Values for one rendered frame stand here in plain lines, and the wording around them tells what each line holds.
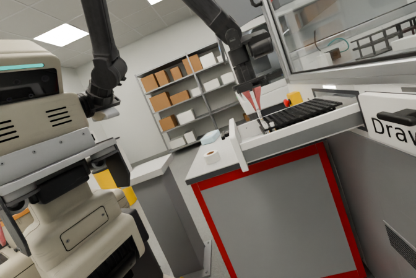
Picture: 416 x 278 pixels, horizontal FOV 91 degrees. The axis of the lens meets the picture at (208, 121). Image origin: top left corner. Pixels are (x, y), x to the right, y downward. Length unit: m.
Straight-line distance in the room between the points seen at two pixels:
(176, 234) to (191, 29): 4.42
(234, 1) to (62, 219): 1.44
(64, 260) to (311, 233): 0.88
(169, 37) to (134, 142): 2.69
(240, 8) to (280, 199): 1.19
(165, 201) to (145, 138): 4.10
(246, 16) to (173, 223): 1.42
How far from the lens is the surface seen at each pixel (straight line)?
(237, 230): 1.01
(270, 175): 0.89
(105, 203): 0.73
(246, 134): 0.82
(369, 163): 0.73
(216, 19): 0.60
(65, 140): 0.68
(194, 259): 1.59
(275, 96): 1.52
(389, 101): 0.51
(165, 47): 5.16
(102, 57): 0.69
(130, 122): 5.45
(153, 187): 1.35
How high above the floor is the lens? 1.06
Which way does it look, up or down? 8 degrees down
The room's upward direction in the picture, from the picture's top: 22 degrees counter-clockwise
